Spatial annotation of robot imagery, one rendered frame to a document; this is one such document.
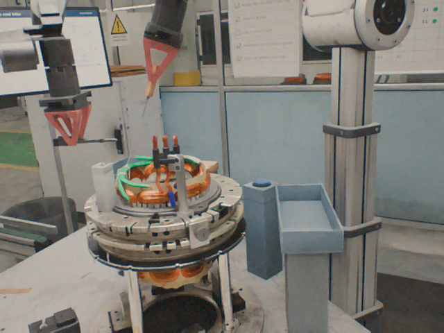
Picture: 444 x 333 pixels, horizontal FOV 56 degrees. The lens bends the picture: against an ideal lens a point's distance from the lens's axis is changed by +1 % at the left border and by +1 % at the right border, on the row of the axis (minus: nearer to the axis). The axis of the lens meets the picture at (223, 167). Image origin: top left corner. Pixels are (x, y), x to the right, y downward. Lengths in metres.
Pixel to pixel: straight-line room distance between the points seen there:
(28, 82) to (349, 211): 1.31
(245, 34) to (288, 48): 0.33
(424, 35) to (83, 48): 1.95
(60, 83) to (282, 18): 2.33
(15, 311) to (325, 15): 1.03
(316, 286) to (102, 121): 2.55
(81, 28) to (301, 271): 1.41
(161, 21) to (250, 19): 2.35
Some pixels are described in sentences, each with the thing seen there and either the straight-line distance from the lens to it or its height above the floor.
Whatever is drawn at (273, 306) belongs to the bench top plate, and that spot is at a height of 0.78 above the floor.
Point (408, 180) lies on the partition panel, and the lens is 3.07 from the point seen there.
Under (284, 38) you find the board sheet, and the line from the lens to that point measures 3.03.
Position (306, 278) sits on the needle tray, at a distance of 0.89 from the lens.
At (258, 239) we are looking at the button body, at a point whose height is 0.89.
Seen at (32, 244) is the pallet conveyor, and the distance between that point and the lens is 1.65.
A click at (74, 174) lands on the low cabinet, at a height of 0.44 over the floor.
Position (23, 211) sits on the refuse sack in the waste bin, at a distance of 2.72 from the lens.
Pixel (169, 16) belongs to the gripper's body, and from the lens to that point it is 0.79.
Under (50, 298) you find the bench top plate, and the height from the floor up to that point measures 0.78.
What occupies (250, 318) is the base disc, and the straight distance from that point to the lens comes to 0.99.
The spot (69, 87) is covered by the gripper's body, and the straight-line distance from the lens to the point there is 0.86.
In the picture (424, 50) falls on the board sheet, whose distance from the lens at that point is 2.88.
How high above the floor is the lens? 1.39
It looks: 17 degrees down
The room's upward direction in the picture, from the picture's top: 4 degrees counter-clockwise
